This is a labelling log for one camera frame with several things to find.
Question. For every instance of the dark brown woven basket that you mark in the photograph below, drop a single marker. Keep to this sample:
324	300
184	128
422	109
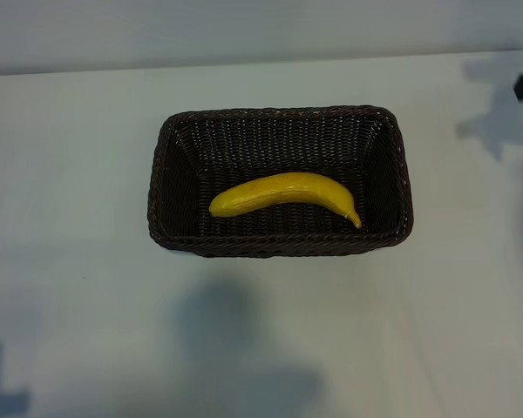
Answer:
279	139

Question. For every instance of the yellow banana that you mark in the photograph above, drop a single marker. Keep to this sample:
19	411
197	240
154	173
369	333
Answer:
287	185

